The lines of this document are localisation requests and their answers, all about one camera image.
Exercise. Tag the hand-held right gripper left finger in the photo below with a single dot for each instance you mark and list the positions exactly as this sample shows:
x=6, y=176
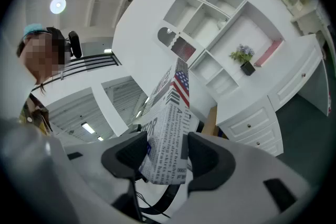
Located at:
x=126, y=154

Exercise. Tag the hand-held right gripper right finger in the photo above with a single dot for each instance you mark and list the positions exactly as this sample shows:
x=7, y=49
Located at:
x=210, y=162

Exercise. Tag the white wooden drawer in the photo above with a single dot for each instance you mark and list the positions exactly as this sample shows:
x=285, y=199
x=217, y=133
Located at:
x=302, y=76

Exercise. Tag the rectangular ceiling light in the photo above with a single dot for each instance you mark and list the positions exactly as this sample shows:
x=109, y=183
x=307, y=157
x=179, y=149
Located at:
x=88, y=127
x=107, y=50
x=100, y=138

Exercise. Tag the white shelf cabinet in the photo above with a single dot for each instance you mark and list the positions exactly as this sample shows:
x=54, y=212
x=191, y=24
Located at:
x=262, y=86

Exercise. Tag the black metal railing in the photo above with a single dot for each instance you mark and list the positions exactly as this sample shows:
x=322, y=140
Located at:
x=86, y=63

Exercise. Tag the yellow plaid shirt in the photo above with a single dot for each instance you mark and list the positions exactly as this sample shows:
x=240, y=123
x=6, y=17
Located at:
x=34, y=112

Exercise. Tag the potted purple flower plant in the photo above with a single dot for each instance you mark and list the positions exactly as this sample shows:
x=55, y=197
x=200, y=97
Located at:
x=245, y=59

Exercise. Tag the pink board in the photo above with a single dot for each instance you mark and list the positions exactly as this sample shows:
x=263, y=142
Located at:
x=268, y=53

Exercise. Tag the person's head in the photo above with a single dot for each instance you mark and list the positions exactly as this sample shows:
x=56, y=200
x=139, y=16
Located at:
x=39, y=60

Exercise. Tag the clear glass ornament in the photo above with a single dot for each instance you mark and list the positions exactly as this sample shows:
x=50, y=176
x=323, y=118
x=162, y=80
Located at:
x=222, y=23

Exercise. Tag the round ceiling lamp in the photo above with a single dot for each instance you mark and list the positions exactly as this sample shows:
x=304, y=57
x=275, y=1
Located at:
x=57, y=5

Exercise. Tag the black head-mounted camera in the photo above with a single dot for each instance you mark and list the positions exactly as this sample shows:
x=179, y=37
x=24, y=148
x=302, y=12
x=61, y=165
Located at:
x=74, y=44

